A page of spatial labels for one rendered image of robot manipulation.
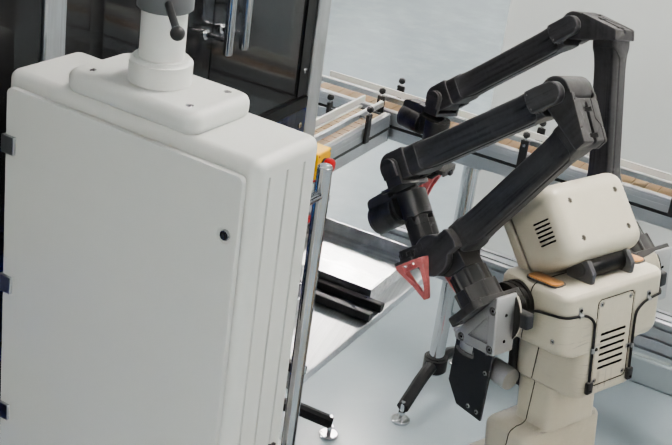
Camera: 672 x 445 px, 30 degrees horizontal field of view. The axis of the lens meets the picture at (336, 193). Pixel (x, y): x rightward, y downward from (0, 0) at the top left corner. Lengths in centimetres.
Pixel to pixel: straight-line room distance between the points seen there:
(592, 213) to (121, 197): 87
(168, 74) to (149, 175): 15
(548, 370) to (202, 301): 77
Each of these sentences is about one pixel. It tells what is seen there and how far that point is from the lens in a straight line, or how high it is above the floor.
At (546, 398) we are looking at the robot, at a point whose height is 98.
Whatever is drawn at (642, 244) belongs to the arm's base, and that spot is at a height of 122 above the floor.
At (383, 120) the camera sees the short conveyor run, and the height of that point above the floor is 92.
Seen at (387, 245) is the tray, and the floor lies 90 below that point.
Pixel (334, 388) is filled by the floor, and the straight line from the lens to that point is 415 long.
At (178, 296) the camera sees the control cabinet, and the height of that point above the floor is 130.
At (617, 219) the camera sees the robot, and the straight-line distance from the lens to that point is 236.
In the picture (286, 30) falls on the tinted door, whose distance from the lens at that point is 290.
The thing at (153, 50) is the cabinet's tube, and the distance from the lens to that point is 190.
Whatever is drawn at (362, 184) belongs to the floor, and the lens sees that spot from 565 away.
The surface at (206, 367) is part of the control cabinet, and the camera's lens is 195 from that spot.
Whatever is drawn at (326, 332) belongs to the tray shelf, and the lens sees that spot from 270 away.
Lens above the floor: 224
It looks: 24 degrees down
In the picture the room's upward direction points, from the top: 8 degrees clockwise
